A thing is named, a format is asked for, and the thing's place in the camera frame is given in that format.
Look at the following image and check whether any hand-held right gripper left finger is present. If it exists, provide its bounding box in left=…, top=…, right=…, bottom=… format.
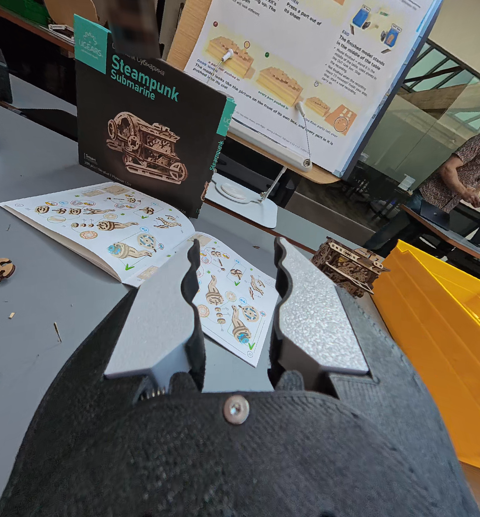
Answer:
left=103, top=238, right=207, bottom=392

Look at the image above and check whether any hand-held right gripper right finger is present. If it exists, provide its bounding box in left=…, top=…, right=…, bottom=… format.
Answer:
left=268, top=237, right=370, bottom=392

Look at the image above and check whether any wooden submarine model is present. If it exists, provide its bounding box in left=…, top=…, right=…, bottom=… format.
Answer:
left=310, top=237, right=391, bottom=299

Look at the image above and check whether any black model kit box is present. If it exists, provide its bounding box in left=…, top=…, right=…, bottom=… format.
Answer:
left=73, top=14, right=237, bottom=219

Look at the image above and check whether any white instruction booklet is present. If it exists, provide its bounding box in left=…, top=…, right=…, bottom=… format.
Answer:
left=0, top=182, right=279, bottom=368

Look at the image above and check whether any yellow plastic bin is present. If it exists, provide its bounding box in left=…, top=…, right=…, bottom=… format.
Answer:
left=371, top=239, right=480, bottom=482

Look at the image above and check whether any large printed instruction sheet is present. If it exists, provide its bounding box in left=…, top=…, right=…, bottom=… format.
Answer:
left=183, top=0, right=444, bottom=180

